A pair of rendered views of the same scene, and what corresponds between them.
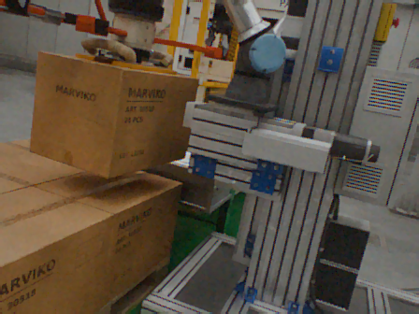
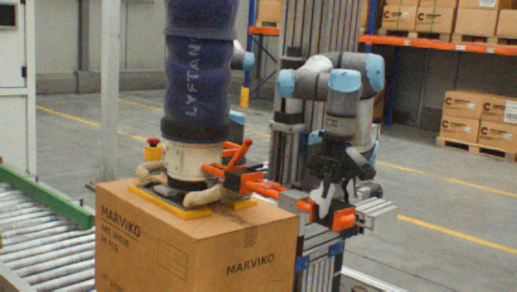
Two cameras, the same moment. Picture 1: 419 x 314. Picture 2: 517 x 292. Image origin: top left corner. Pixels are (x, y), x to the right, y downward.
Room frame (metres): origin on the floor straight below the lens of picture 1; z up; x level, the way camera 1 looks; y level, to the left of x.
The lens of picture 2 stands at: (0.85, 1.95, 1.65)
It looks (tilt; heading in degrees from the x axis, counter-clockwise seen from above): 12 degrees down; 294
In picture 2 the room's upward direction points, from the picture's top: 4 degrees clockwise
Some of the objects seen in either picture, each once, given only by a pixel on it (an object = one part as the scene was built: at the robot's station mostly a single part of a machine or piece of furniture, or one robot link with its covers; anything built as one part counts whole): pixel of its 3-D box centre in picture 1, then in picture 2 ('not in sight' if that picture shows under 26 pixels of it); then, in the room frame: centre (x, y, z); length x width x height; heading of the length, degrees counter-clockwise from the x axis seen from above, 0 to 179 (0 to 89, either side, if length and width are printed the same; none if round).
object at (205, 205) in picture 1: (154, 182); not in sight; (2.09, 0.25, 0.48); 0.70 x 0.03 x 0.15; 70
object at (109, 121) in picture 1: (122, 112); (189, 254); (1.74, 0.40, 0.87); 0.60 x 0.40 x 0.40; 157
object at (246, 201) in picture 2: (148, 64); (214, 187); (1.71, 0.31, 1.09); 0.34 x 0.10 x 0.05; 156
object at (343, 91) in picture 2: not in sight; (343, 92); (1.21, 0.63, 1.50); 0.09 x 0.08 x 0.11; 100
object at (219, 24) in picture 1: (220, 20); not in sight; (1.89, 0.05, 1.34); 0.09 x 0.08 x 0.12; 157
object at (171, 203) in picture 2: (111, 57); (168, 195); (1.79, 0.49, 1.10); 0.34 x 0.10 x 0.05; 156
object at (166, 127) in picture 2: (137, 7); (196, 126); (1.75, 0.40, 1.32); 0.23 x 0.23 x 0.04
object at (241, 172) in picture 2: (92, 25); (243, 179); (1.52, 0.50, 1.20); 0.10 x 0.08 x 0.06; 66
